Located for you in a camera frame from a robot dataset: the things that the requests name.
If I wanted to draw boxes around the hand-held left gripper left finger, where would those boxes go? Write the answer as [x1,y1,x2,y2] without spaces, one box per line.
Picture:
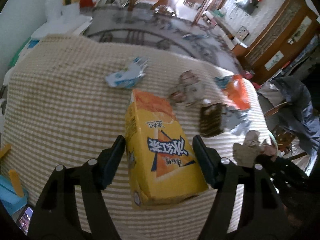
[27,135,126,240]

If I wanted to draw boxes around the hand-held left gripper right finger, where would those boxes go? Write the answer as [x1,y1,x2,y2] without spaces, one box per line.
[192,134,292,240]

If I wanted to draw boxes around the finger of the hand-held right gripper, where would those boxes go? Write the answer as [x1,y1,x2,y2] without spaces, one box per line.
[256,154,310,188]

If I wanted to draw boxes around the yellow drink carton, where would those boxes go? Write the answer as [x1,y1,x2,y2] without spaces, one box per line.
[124,89,209,211]

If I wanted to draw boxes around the beige paper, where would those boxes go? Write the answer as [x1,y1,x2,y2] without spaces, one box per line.
[233,130,278,167]

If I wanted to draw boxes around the orange plastic wrapper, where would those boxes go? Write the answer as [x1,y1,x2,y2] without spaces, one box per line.
[221,74,251,111]

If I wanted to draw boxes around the blue red wrapper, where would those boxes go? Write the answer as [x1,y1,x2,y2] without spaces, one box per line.
[214,76,234,91]

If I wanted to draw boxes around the blue white wrapper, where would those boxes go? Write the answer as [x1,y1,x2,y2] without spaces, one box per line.
[105,56,150,89]

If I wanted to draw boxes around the dark brown wrapper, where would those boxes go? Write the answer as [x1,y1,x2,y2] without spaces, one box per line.
[199,103,225,138]

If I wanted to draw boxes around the crumpled silver wrapper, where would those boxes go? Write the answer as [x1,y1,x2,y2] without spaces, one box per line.
[223,106,252,136]

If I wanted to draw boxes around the dark wooden chair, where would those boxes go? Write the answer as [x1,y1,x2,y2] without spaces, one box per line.
[264,100,308,161]

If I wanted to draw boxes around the crumpled brown white wrapper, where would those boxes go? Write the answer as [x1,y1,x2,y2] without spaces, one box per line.
[167,70,206,106]

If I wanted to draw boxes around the blue grey jacket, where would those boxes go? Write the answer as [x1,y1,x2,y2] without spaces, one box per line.
[257,76,320,156]

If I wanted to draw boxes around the orange stick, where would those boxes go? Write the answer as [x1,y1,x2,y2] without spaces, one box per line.
[9,169,24,197]
[0,144,12,159]

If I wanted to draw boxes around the smartphone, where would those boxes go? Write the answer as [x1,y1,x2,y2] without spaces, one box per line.
[16,205,34,236]

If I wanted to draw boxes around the long television cabinet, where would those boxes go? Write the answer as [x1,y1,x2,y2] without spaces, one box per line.
[201,10,248,56]

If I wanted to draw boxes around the grey patterned carpet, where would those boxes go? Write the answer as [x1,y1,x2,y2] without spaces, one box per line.
[84,5,244,73]

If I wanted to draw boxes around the white box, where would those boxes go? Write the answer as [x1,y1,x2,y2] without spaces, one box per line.
[31,4,94,39]

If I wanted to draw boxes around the red bag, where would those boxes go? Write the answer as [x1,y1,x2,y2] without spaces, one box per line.
[79,0,97,9]

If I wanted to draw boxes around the small wall scroll painting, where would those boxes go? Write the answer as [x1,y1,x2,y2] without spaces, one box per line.
[264,51,284,71]

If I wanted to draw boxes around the standing picture frame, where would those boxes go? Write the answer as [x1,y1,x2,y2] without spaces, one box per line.
[236,26,250,41]

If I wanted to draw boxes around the tall wall scroll painting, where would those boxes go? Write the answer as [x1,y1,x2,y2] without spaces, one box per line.
[287,16,313,44]

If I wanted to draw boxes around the wall television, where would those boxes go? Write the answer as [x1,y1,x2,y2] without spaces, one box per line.
[235,0,258,15]

